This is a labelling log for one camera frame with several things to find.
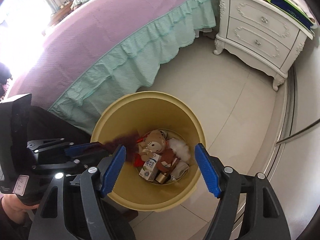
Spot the orange shampoo bottle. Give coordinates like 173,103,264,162
155,172,171,184

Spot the yellow trash bin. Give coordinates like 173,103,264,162
91,91,206,212

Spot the red snack wrapper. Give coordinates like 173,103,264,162
133,153,144,167

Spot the brown plush toy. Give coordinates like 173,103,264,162
156,148,180,173

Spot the teal bed skirt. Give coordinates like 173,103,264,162
49,0,218,133

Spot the white fluffy ball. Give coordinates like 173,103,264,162
168,138,191,163

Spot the purple bed cover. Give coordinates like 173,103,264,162
7,0,186,103

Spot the white milk carton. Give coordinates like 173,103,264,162
139,153,161,181

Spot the beige plush doll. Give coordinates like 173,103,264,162
138,129,168,161

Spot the white nightstand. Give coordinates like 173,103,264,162
214,0,314,91

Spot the left hand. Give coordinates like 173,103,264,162
1,194,39,224

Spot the dark maroon fabric piece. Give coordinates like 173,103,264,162
104,130,140,163

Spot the stack of books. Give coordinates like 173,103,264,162
267,0,319,30

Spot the wooden desk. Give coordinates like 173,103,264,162
49,3,72,27

